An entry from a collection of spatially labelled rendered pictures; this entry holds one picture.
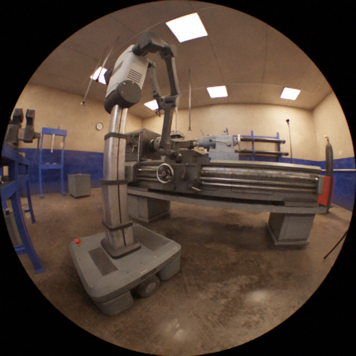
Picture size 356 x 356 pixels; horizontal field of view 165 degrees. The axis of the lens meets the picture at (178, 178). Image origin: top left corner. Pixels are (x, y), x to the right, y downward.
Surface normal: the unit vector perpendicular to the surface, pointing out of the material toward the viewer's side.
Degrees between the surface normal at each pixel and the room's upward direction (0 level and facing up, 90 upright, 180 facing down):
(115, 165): 90
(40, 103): 90
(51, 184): 90
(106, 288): 45
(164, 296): 0
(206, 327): 0
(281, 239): 90
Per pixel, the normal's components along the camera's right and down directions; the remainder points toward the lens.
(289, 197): -0.45, 0.05
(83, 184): 0.93, 0.05
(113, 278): 0.03, -1.00
